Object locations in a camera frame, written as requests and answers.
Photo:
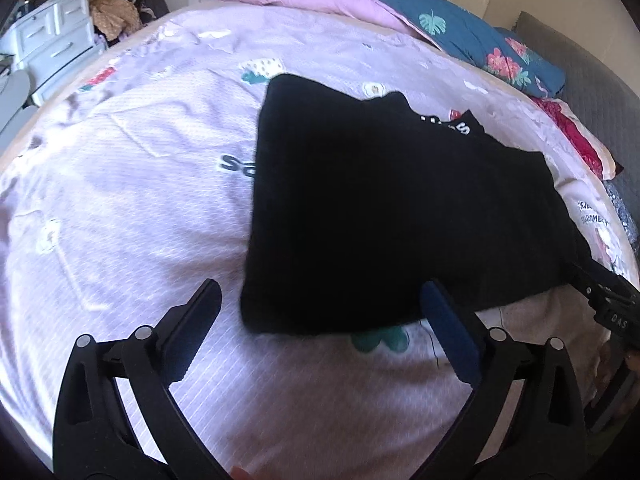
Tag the grey patterned blanket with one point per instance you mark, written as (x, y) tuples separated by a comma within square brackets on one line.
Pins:
[(625, 210)]

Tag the black t-shirt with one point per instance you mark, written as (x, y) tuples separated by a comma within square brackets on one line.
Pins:
[(375, 210)]

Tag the grey padded headboard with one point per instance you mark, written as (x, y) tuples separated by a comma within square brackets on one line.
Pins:
[(575, 55)]

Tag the red blanket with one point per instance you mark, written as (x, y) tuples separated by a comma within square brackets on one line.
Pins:
[(575, 135)]

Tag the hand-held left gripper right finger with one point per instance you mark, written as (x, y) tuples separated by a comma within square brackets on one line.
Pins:
[(450, 335)]

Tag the white round table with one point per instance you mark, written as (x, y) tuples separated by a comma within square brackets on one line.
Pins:
[(12, 105)]

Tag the pink printed bed sheet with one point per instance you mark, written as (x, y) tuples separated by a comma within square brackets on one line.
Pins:
[(125, 185)]

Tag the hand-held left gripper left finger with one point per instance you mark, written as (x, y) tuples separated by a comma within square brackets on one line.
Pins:
[(192, 332)]

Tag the person's right hand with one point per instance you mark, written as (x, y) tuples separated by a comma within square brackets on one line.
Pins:
[(607, 365)]

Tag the person's left hand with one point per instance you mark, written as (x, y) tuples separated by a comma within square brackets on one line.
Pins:
[(242, 474)]

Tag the blue floral quilt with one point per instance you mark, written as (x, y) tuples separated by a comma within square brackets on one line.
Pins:
[(470, 35)]

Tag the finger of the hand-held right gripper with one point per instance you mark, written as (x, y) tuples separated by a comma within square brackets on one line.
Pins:
[(595, 276)]

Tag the beige clothes pile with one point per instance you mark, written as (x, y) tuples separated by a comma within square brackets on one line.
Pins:
[(114, 16)]

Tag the white drawer cabinet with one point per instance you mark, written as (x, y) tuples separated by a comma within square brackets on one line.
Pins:
[(50, 35)]

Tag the black bag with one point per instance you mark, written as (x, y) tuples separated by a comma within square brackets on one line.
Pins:
[(147, 5)]

